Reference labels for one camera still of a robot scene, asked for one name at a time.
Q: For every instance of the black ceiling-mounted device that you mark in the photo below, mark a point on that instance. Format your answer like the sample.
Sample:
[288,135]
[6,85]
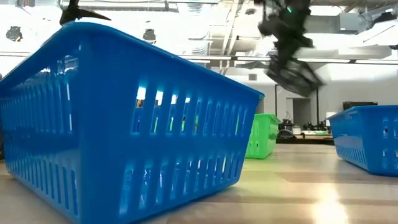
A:
[14,33]
[149,35]

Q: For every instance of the large blue plastic basket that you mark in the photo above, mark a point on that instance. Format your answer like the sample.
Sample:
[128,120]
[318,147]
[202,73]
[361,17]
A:
[109,93]

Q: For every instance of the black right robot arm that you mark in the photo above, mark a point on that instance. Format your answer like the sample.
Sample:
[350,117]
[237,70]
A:
[280,3]

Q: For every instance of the white paper roll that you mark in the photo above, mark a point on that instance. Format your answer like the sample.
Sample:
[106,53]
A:
[330,116]

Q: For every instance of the black metal table frame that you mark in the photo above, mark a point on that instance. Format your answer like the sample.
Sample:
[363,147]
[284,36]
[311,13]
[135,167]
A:
[304,142]

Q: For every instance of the grey ceiling duct box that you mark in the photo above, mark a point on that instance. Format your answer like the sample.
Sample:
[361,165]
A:
[350,21]

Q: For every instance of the cluttered background workbench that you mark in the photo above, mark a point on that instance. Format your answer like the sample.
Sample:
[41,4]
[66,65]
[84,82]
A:
[286,132]

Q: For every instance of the green plastic basket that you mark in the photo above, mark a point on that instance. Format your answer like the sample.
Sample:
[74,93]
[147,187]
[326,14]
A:
[262,137]

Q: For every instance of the black plastic basket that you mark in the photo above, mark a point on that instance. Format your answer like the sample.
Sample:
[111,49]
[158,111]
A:
[295,76]

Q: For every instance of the black background machine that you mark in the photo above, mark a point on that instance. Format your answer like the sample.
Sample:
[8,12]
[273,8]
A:
[360,105]

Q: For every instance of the grey wall vent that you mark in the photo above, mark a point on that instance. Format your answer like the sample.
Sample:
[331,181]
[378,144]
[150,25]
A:
[252,77]

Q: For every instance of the black post frame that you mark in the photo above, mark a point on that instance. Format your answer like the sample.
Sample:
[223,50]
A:
[317,109]

